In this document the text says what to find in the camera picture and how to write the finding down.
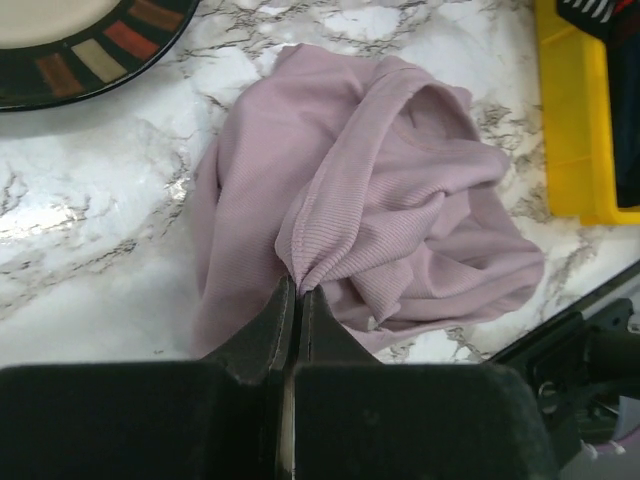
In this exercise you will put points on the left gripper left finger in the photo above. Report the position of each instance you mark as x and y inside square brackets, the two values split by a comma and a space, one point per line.
[219, 417]

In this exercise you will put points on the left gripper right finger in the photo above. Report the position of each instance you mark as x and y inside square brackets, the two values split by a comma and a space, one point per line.
[358, 418]

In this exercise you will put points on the mauve tank top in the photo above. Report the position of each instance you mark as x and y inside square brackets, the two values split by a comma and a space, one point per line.
[365, 178]

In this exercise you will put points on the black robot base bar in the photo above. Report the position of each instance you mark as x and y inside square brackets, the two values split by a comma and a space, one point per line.
[582, 366]

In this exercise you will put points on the yellow plastic bin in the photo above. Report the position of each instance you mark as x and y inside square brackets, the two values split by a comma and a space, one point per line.
[577, 122]

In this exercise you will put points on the dark rimmed ceramic plate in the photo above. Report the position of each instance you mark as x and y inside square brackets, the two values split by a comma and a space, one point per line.
[109, 49]

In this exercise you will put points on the dark navy garment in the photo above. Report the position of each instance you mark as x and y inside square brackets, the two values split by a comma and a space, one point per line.
[623, 69]

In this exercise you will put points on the striped black white garment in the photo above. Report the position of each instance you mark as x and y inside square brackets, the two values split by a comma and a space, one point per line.
[594, 17]

